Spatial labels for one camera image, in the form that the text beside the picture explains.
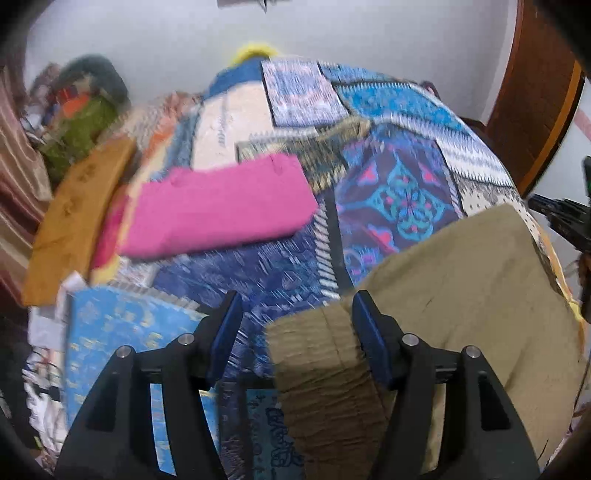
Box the folded pink cloth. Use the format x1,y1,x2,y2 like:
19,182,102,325
117,154,320,259

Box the blue patchwork printed bedsheet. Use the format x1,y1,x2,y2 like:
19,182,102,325
28,58,580,480

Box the mustard yellow folded cloth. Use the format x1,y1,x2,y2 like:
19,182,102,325
21,137,137,307

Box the olive khaki pants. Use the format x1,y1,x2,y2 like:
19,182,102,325
267,203,583,480

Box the brown wooden door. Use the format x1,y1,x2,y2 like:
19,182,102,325
482,0,586,197

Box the striped maroon curtain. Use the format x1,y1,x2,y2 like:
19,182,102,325
0,65,54,296

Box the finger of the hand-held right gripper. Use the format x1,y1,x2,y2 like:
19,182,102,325
527,194,583,232

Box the green patterned cloth bundle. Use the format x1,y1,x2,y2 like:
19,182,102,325
39,54,130,183

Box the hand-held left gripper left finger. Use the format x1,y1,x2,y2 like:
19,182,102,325
55,290,244,480

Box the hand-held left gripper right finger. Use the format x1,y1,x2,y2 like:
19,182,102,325
352,290,541,480

